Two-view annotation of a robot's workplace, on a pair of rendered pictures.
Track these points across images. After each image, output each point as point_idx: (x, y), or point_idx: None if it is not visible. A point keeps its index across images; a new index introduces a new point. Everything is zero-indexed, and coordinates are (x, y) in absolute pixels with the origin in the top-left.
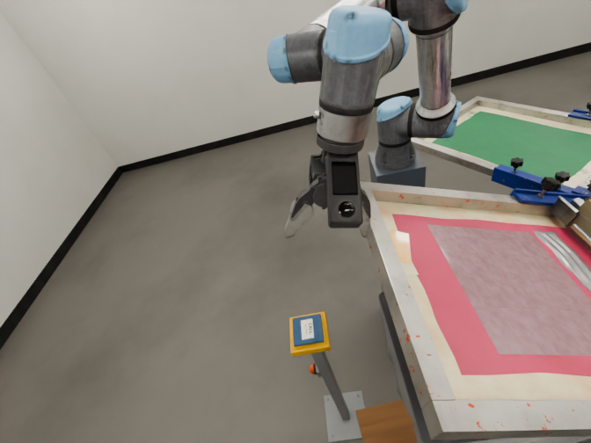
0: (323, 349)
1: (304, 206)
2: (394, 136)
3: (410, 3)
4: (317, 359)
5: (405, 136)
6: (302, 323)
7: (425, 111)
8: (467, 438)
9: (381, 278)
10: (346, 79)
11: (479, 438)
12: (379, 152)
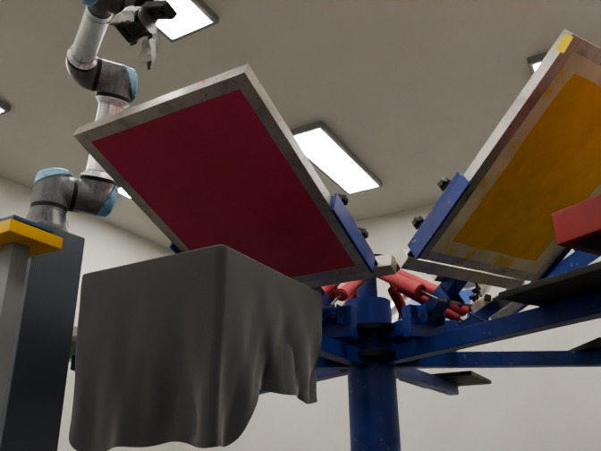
0: (55, 238)
1: (131, 12)
2: (58, 193)
3: (109, 72)
4: (7, 311)
5: (69, 199)
6: None
7: (94, 172)
8: (256, 88)
9: (157, 102)
10: None
11: (259, 94)
12: (34, 212)
